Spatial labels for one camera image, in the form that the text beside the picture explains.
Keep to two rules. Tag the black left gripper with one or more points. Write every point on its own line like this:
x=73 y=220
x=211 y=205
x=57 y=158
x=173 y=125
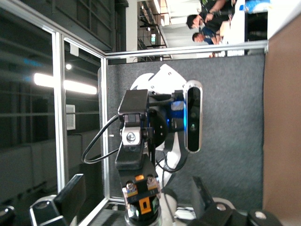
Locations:
x=160 y=129

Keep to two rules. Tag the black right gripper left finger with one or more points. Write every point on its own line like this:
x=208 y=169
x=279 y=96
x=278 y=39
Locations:
x=70 y=200

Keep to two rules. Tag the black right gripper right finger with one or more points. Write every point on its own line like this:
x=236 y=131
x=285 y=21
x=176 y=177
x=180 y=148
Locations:
x=202 y=202

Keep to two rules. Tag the orange black push-button switch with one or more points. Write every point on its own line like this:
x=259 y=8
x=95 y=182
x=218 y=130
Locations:
x=143 y=204

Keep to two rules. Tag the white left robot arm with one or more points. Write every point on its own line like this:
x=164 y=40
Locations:
x=164 y=80

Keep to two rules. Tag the white vent grille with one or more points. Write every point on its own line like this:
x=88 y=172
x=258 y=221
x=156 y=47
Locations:
x=70 y=117

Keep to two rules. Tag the person in black shirt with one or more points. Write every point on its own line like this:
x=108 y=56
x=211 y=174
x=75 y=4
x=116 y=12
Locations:
x=194 y=21

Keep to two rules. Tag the person in blue shirt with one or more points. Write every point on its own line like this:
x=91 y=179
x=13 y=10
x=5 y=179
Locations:
x=209 y=34

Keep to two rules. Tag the white desk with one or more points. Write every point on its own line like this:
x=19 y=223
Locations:
x=236 y=28

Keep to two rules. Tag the blue white package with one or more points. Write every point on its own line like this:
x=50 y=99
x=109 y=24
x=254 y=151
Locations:
x=254 y=5

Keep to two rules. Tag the small white wall box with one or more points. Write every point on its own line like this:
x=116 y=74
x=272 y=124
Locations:
x=74 y=50

